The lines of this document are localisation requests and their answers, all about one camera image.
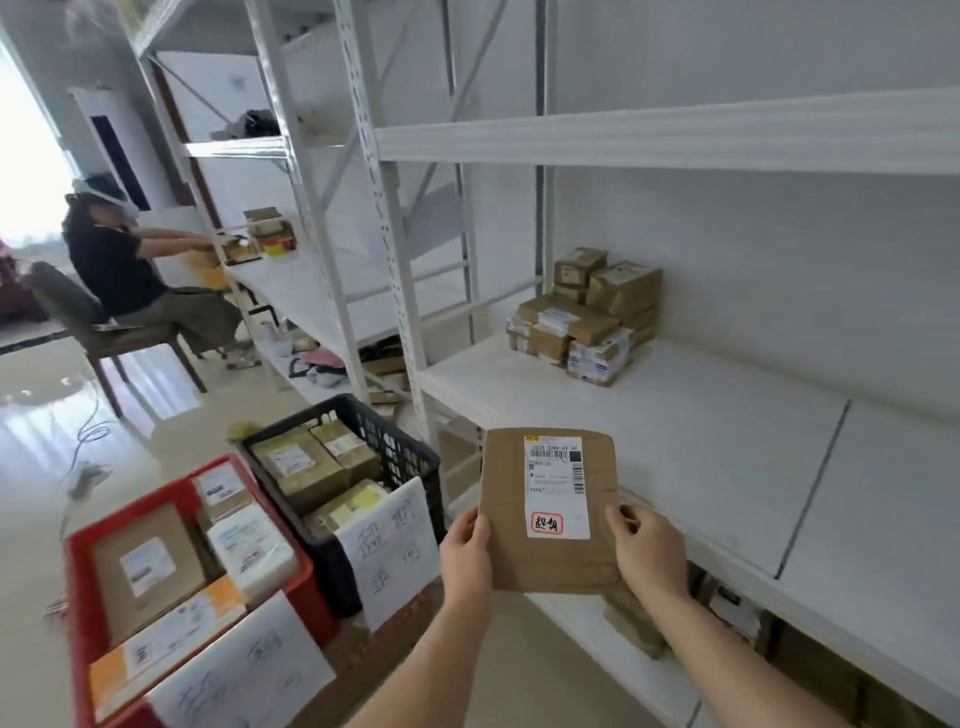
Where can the person's right hand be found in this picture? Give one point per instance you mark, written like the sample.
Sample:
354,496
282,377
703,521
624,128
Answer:
652,551

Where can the person's left hand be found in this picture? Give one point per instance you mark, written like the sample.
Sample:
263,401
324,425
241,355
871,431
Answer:
469,562

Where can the square box yellow-topped label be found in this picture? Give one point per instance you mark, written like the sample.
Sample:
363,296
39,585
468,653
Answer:
510,540

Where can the brown parcel with yellow label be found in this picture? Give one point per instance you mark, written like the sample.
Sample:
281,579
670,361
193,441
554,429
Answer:
352,502

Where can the narrow taped brown parcel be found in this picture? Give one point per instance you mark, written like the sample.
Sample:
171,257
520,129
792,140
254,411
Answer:
360,461

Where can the taped parcel with white label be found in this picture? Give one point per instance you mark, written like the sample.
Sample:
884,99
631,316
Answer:
315,487

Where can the black plastic basket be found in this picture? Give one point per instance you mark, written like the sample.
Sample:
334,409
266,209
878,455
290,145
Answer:
349,405

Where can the white foam parcel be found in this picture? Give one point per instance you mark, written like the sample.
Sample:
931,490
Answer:
255,547

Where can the cardboard box red outlined sticker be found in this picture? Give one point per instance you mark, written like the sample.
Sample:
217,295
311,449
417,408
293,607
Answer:
547,345

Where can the pile of plastic mailer bags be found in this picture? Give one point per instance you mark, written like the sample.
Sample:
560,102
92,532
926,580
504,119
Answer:
322,379

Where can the narrow brown labelled box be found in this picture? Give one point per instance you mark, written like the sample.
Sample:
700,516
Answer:
232,502

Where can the large brown box 010 label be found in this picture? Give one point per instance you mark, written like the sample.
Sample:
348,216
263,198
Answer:
180,600

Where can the taped cardboard box end label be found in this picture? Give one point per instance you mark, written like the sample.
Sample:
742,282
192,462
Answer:
581,262

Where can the orange box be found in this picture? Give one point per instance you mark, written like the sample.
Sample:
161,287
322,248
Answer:
105,675

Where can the red plastic crate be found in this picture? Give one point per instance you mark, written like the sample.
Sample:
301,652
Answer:
82,600

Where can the person's right forearm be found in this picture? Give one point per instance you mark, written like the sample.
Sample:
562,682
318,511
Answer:
735,667

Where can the person's left forearm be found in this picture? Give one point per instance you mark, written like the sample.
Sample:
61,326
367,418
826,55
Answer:
435,667

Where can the white handwritten paper sign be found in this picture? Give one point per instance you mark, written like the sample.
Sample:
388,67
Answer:
390,570
247,675

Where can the yellow crumpled tape wad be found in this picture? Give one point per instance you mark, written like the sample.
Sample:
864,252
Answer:
241,431

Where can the white power strip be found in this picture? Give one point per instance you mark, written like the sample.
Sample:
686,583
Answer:
88,480

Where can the yellow table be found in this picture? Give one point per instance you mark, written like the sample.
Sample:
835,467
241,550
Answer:
206,274

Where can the brown wooden chair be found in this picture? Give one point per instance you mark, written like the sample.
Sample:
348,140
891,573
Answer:
67,300

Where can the black objects bundle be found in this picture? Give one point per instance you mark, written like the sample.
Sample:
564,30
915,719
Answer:
259,124

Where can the white standing air conditioner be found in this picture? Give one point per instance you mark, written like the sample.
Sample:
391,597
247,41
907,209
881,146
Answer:
150,150

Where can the dark red sofa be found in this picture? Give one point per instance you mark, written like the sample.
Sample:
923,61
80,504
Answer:
15,292

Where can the white curtain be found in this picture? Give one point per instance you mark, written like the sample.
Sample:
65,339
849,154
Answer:
22,150

